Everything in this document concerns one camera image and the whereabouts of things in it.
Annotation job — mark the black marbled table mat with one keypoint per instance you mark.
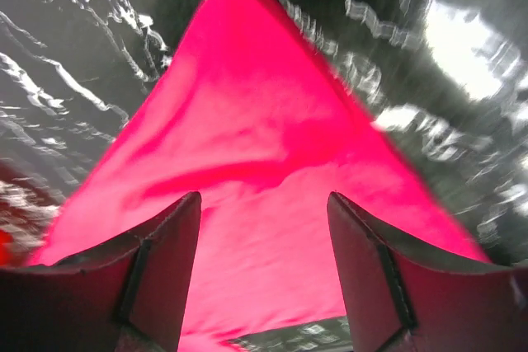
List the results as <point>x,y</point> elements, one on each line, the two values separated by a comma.
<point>445,82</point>

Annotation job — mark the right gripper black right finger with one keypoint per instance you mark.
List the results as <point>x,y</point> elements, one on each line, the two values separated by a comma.
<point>404,294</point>

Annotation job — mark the red plastic bin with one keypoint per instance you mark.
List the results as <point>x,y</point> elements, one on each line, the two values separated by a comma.
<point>5,248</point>

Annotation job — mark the pink t shirt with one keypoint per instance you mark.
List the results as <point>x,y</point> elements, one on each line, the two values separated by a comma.
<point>250,116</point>

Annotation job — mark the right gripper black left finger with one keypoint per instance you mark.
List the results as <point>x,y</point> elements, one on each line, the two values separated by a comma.
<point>137,281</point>

